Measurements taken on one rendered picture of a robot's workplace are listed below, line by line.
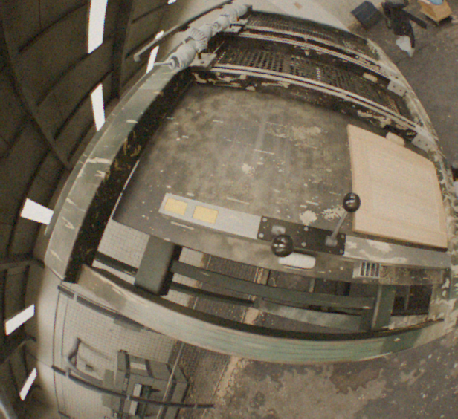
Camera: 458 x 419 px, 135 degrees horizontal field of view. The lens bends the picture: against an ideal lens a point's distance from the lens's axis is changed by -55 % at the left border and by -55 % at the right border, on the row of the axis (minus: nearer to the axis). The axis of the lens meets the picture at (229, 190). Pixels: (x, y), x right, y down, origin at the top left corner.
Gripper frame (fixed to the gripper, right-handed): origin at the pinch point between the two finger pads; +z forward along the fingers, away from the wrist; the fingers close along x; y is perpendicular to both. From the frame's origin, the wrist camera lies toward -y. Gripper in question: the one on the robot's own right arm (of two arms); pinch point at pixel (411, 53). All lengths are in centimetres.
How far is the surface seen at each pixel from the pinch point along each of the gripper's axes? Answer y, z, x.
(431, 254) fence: 3, 32, 57
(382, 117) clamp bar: 18.1, 22.7, 8.7
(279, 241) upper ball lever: 41, -6, 64
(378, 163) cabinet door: 23.7, 23.1, 30.2
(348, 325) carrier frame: 27, 74, 84
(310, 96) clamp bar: 44.6, 8.6, 9.5
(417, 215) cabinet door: 9, 32, 44
